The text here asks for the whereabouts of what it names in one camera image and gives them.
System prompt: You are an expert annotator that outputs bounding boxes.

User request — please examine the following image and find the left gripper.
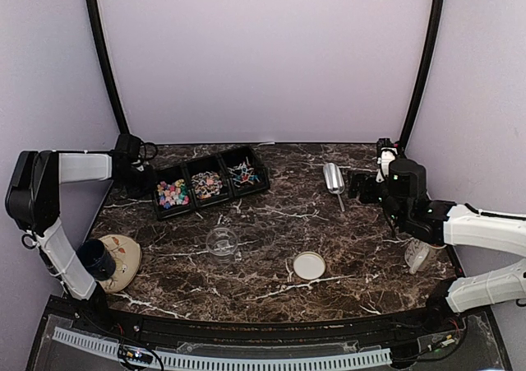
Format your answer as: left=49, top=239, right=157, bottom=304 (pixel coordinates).
left=117, top=164, right=159, bottom=199

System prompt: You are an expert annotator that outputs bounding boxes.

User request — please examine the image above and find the metal scoop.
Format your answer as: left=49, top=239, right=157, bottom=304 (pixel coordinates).
left=323, top=163, right=345, bottom=212

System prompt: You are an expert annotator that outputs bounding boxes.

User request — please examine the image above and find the black three-compartment candy tray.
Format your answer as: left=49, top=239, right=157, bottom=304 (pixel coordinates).
left=152, top=146, right=270, bottom=220

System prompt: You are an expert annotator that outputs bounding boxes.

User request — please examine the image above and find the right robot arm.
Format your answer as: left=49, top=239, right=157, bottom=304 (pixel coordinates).
left=348, top=157, right=525, bottom=333

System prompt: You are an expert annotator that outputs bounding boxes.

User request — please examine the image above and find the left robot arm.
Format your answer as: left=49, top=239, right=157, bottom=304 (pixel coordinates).
left=5, top=134, right=155, bottom=335

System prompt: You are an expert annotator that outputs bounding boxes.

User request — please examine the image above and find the pile of star candies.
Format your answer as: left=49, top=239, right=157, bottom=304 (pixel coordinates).
left=156, top=179, right=190, bottom=210

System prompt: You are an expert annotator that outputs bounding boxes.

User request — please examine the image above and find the pile of small stick candies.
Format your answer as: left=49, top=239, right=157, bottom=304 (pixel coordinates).
left=227, top=161, right=261, bottom=188

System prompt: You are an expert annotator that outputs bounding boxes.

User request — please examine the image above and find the cream floral plate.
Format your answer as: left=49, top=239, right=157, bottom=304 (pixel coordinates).
left=97, top=234, right=142, bottom=294

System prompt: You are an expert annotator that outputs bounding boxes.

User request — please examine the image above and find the pile of swirl lollipops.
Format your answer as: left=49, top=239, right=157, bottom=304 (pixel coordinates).
left=191, top=171, right=223, bottom=200

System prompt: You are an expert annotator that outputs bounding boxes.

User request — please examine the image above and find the dark blue mug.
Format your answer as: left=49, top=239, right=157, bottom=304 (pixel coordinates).
left=76, top=239, right=116, bottom=281

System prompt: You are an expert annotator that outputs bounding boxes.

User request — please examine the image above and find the white mug yellow inside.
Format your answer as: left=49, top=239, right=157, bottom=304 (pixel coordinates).
left=404, top=239, right=444, bottom=275

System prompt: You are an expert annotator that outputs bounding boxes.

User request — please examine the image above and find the white jar lid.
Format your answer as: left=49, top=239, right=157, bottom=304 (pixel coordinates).
left=293, top=252, right=326, bottom=281

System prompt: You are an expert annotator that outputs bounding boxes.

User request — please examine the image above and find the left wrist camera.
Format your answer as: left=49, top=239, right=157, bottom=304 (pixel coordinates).
left=111, top=134, right=143, bottom=161

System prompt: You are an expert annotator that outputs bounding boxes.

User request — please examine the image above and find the black front rail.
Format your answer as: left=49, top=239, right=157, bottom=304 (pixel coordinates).
left=44, top=296, right=465, bottom=350

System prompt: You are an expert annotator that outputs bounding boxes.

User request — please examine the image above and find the white slotted cable duct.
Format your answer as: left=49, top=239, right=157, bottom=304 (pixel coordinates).
left=52, top=327, right=392, bottom=371

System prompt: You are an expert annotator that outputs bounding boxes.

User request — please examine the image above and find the left black frame post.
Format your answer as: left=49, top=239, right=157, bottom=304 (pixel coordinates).
left=85, top=0, right=130, bottom=134

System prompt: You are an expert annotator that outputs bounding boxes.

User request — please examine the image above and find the black frame post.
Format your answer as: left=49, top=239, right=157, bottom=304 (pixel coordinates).
left=85, top=0, right=130, bottom=134
left=399, top=0, right=445, bottom=151

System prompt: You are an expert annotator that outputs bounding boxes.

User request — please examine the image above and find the right black frame post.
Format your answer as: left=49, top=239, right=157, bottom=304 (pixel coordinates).
left=399, top=0, right=445, bottom=151

